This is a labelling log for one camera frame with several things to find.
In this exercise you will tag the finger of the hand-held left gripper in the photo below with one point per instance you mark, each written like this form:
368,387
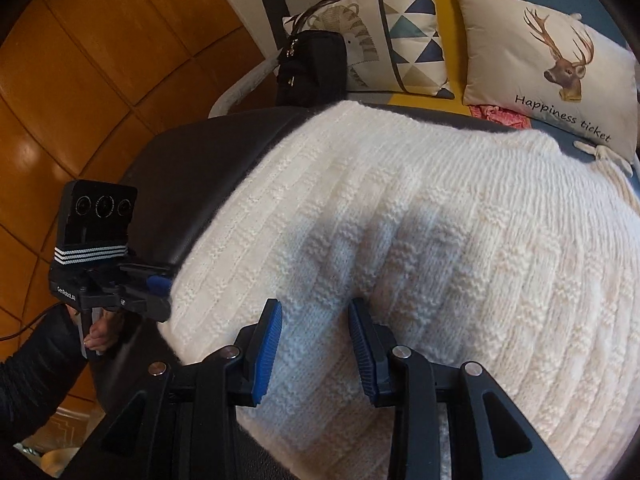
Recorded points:
160,284
145,306

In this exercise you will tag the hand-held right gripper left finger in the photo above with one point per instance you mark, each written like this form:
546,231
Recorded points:
265,355

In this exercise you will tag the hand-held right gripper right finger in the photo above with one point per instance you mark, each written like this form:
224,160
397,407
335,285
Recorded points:
362,355

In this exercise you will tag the cream knit sweater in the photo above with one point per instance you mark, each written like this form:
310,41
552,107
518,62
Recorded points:
450,235

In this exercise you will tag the person's left forearm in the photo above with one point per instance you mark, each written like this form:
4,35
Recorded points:
35,375

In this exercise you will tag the person's left hand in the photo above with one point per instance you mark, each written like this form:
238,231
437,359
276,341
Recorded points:
111,327

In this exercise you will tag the black handbag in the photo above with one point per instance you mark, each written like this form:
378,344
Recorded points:
315,70

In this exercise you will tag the pink knitted cloth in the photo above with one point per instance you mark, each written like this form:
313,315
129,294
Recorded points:
500,115

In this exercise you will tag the white glove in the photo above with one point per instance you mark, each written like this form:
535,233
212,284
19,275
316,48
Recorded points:
600,150

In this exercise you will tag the triangle pattern pillow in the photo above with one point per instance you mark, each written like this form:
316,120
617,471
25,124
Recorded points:
415,45

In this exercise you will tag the deer print pillow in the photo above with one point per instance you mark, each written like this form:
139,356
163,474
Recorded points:
500,50

